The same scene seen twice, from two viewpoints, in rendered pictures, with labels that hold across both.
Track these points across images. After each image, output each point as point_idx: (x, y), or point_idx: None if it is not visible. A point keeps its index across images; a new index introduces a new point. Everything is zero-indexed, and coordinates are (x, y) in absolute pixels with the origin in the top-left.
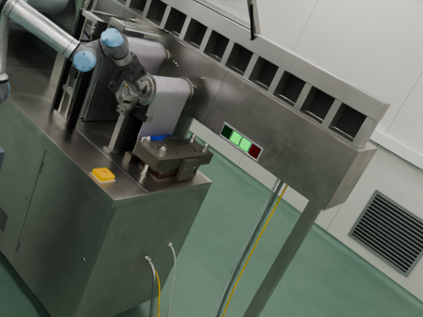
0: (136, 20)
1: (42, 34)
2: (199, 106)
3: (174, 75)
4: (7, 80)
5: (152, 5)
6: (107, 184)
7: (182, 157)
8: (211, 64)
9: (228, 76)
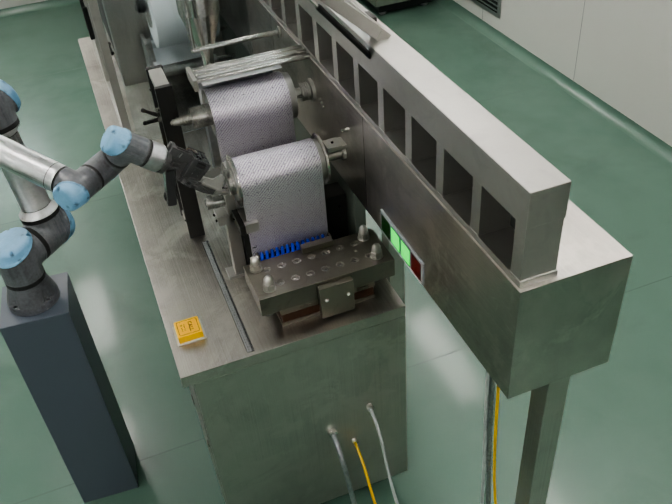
0: (279, 31)
1: (13, 171)
2: (356, 178)
3: (326, 123)
4: (56, 213)
5: (289, 0)
6: (189, 347)
7: (312, 284)
8: (347, 104)
9: (366, 126)
